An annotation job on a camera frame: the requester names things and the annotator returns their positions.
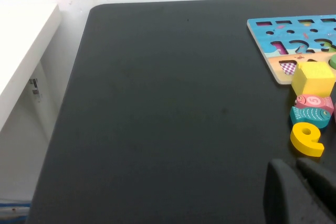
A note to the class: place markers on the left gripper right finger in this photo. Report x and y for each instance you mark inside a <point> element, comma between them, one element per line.
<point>319,179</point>

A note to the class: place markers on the yellow cube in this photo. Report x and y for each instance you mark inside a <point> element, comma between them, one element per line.
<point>313,78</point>

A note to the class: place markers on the yellow number six piece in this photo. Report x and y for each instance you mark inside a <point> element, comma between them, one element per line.
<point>298,137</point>

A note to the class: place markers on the white side shelf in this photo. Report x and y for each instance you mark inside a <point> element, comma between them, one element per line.
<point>23,51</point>

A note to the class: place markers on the colourful wooden puzzle board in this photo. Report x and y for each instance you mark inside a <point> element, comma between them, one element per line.
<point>283,31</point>

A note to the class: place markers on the green circle piece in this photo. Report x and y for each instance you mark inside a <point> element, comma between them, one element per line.
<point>333,61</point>

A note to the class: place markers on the metal shelf bracket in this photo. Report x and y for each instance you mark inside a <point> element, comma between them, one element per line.
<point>34,87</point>

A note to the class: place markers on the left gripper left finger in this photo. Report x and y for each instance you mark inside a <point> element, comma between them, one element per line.
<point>283,197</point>

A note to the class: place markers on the pink fish with five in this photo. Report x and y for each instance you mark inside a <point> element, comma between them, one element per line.
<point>312,101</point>

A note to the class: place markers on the teal fish piece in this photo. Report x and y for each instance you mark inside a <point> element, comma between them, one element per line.
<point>309,115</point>

